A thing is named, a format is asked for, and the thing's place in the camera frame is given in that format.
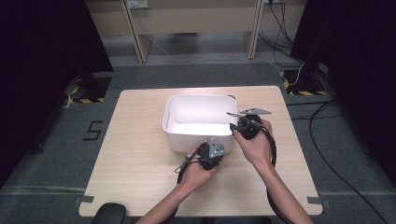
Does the white plastic bin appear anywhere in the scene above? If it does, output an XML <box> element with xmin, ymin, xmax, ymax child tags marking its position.
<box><xmin>162</xmin><ymin>93</ymin><xmax>238</xmax><ymax>153</ymax></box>

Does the white wall socket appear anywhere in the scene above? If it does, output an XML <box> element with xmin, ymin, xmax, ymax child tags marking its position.
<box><xmin>126</xmin><ymin>0</ymin><xmax>149</xmax><ymax>9</ymax></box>

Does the bundle of black cables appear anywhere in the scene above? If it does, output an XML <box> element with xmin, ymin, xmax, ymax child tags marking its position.
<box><xmin>257</xmin><ymin>0</ymin><xmax>305</xmax><ymax>68</ymax></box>

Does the right hand-held gripper cable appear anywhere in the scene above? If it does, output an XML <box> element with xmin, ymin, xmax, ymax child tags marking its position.
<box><xmin>246</xmin><ymin>119</ymin><xmax>295</xmax><ymax>224</ymax></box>

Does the black curtain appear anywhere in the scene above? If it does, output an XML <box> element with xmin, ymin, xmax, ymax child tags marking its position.
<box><xmin>0</xmin><ymin>0</ymin><xmax>114</xmax><ymax>188</ymax></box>
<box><xmin>290</xmin><ymin>0</ymin><xmax>396</xmax><ymax>188</ymax></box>

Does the hand-held gripper cable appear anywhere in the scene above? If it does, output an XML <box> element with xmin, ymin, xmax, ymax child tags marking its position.
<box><xmin>246</xmin><ymin>119</ymin><xmax>295</xmax><ymax>224</ymax></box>
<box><xmin>162</xmin><ymin>144</ymin><xmax>205</xmax><ymax>224</ymax></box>

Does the left hand-held gripper cable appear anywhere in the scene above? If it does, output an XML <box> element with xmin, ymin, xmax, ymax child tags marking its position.
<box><xmin>162</xmin><ymin>144</ymin><xmax>205</xmax><ymax>224</ymax></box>

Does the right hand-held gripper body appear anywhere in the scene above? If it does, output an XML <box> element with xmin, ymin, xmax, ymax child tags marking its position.
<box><xmin>226</xmin><ymin>106</ymin><xmax>273</xmax><ymax>141</ymax></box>

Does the black hazard-striped stand base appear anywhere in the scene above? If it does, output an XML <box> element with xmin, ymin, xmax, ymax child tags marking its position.
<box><xmin>279</xmin><ymin>68</ymin><xmax>328</xmax><ymax>97</ymax></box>
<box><xmin>66</xmin><ymin>76</ymin><xmax>112</xmax><ymax>105</ymax></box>

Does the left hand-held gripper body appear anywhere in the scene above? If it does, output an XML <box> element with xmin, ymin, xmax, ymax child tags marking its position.
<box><xmin>196</xmin><ymin>138</ymin><xmax>226</xmax><ymax>171</ymax></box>

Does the black chair armrest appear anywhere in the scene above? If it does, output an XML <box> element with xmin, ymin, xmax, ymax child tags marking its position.
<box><xmin>92</xmin><ymin>203</ymin><xmax>127</xmax><ymax>224</ymax></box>

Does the person's right hand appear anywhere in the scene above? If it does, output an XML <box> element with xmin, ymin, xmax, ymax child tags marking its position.
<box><xmin>233</xmin><ymin>119</ymin><xmax>276</xmax><ymax>167</ymax></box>

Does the long black floor cable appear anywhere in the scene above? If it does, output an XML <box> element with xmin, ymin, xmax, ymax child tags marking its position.
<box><xmin>307</xmin><ymin>99</ymin><xmax>390</xmax><ymax>224</ymax></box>

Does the person's left hand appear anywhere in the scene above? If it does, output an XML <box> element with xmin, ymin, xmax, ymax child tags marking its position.
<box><xmin>179</xmin><ymin>159</ymin><xmax>219</xmax><ymax>192</ymax></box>

